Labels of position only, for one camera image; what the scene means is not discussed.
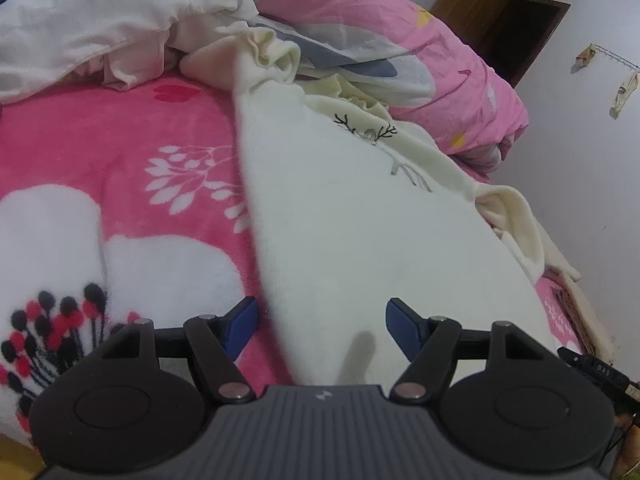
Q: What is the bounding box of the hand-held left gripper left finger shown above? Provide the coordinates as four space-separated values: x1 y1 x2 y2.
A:
102 296 261 403

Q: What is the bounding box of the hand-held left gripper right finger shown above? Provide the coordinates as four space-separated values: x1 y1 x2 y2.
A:
385 297 543 403

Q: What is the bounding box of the white deer print sweater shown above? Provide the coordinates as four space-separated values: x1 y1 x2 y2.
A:
180 27 583 386

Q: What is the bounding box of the folded brown cloth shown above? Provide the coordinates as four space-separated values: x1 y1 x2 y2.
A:
552 285 601 356

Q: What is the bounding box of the pink floral blanket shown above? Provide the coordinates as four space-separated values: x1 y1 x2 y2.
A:
0 72 601 456

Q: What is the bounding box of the pink patterned quilt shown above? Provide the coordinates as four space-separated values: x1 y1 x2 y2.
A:
215 0 530 176

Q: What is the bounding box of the brown wooden door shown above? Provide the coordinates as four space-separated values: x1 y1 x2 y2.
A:
431 0 571 88

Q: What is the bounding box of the white crumpled cloth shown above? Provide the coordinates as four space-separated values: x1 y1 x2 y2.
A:
0 0 258 106

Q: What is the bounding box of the wall hook rack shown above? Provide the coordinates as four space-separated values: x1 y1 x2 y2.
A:
574 44 640 117

